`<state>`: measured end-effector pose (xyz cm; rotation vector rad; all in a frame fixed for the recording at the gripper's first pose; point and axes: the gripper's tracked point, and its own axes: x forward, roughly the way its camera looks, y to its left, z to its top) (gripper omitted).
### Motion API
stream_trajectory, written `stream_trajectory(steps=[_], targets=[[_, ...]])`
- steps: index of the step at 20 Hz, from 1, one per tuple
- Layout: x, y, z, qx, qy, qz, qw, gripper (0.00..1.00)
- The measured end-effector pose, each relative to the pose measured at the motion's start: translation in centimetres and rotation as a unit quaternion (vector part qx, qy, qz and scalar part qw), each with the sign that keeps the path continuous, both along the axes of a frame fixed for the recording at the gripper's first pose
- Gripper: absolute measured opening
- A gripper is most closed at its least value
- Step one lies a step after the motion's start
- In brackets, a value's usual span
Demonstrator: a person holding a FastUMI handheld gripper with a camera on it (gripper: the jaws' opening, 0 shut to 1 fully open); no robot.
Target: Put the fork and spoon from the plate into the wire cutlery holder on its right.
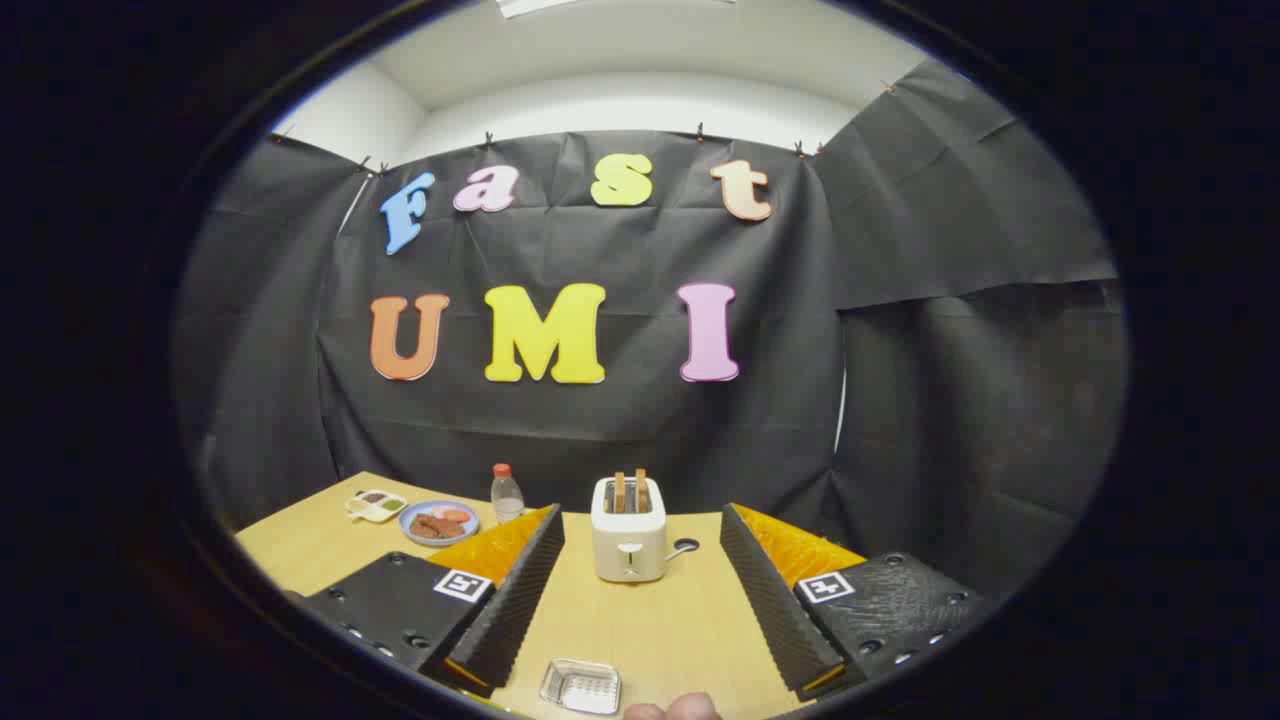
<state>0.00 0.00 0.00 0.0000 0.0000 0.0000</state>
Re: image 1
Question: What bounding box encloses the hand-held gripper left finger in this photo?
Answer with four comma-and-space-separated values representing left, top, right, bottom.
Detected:
285, 503, 566, 699

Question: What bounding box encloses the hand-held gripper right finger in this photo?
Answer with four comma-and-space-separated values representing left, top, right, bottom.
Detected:
720, 502, 996, 701

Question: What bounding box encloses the clear water bottle red cap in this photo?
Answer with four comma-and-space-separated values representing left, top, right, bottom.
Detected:
490, 463, 526, 525

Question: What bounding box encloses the perforated metal tray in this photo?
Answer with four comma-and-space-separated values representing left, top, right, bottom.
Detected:
539, 658, 623, 717

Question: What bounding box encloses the blue plate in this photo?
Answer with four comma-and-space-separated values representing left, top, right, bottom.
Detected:
398, 500, 481, 548

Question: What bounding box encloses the white toaster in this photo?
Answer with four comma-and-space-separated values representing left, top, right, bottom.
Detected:
590, 476, 669, 584

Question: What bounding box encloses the white divided sauce dish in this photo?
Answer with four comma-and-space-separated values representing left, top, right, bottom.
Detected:
345, 489, 408, 524

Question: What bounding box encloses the black backdrop cloth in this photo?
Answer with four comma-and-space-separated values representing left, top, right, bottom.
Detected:
172, 58, 1131, 601

